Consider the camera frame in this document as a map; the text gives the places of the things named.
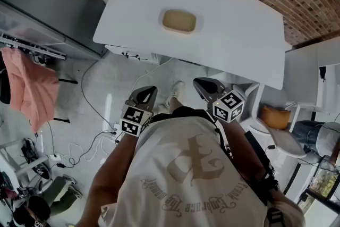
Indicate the black office chair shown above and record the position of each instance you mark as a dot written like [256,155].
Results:
[316,135]

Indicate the person's right forearm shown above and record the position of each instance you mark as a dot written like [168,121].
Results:
[239,141]

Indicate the white power strip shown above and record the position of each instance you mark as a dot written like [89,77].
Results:
[117,133]

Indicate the person's left forearm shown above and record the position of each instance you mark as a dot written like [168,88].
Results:
[111,164]

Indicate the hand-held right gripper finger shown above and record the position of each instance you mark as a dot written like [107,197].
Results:
[207,93]
[212,82]

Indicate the grey partition panel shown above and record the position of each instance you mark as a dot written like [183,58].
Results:
[50,2]

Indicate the person's white printed shirt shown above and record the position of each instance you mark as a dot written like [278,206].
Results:
[186,180]

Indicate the person's white shoe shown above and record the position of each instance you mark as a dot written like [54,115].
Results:
[176,90]

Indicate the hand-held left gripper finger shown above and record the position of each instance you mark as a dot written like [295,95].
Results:
[134,95]
[152,98]

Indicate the pink cloth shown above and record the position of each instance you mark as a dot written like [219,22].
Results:
[32,87]

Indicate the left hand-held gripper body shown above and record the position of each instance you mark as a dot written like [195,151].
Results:
[131,119]

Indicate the white chair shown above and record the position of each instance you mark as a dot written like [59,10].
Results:
[284,141]

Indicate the beige sponge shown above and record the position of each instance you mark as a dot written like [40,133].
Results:
[177,30]

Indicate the white power adapter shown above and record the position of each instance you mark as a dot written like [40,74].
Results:
[55,157]

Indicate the orange cushion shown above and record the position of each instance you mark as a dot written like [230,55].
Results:
[275,117]

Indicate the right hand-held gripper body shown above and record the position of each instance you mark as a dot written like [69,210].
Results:
[228,107]

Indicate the metal rail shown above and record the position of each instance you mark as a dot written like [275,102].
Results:
[34,48]

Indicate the person's black shorts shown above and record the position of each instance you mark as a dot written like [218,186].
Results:
[183,111]

